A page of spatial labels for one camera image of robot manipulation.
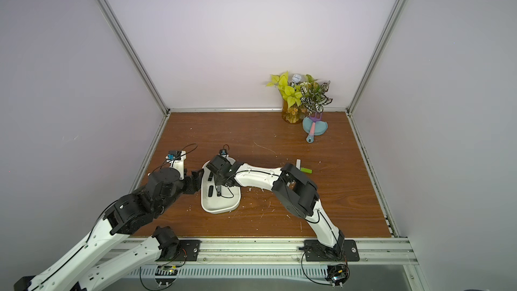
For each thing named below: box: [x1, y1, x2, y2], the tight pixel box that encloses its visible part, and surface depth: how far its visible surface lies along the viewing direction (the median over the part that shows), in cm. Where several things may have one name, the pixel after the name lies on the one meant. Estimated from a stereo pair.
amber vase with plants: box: [266, 71, 334, 124], surface depth 98 cm
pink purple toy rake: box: [309, 112, 323, 138], surface depth 116 cm
